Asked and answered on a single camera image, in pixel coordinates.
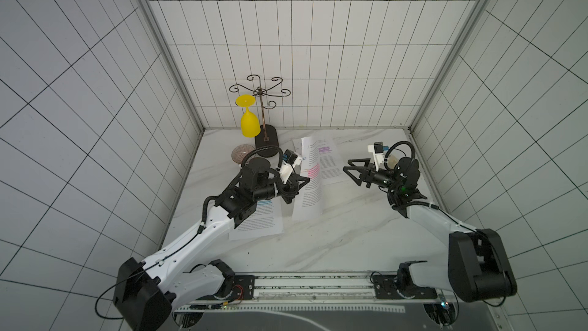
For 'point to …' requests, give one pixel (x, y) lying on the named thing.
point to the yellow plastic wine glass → (250, 126)
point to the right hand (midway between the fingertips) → (348, 163)
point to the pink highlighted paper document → (308, 206)
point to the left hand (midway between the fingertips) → (304, 183)
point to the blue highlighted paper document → (266, 220)
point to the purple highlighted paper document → (330, 158)
